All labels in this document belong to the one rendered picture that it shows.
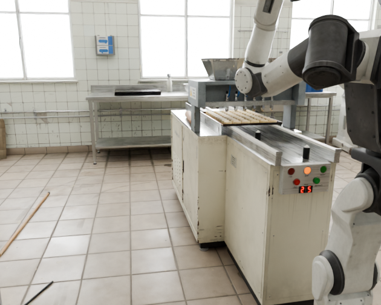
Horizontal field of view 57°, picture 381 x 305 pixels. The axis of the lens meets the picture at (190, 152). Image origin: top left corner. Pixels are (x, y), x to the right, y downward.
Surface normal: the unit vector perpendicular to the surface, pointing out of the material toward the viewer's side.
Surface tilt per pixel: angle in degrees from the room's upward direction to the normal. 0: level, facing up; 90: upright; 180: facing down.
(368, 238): 100
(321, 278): 90
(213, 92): 90
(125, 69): 90
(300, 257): 90
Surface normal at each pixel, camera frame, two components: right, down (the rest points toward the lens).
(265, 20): -0.39, 0.59
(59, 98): 0.17, 0.25
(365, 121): -0.96, 0.23
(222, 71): 0.17, 0.63
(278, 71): -0.87, 0.25
